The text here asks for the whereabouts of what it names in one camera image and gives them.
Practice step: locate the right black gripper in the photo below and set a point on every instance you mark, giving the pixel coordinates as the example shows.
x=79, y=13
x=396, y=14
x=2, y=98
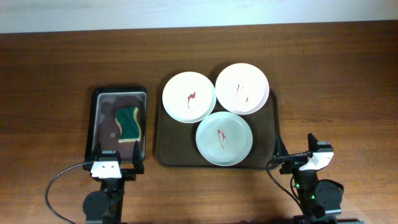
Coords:
x=288, y=167

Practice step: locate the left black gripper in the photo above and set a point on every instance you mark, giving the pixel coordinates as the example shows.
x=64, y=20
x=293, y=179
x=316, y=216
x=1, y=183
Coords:
x=129, y=171

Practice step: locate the green yellow sponge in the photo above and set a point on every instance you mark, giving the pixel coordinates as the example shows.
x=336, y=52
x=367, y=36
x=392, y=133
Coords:
x=129, y=127

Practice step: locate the pale blue stained plate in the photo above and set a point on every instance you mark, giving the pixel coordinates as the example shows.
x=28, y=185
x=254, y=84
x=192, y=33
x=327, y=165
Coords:
x=224, y=139

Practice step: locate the pink plate with red stain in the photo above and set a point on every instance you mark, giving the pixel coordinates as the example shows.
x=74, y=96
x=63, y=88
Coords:
x=242, y=88

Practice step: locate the cream plate with red stain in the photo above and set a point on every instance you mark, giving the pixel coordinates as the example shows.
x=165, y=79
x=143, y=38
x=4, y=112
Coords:
x=189, y=97

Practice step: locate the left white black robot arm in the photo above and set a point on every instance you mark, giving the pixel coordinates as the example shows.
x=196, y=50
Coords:
x=106, y=204

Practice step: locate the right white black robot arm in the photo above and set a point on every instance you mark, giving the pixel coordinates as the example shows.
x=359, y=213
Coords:
x=318, y=199

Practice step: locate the large brown serving tray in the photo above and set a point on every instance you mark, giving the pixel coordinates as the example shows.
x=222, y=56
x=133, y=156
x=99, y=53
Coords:
x=175, y=144

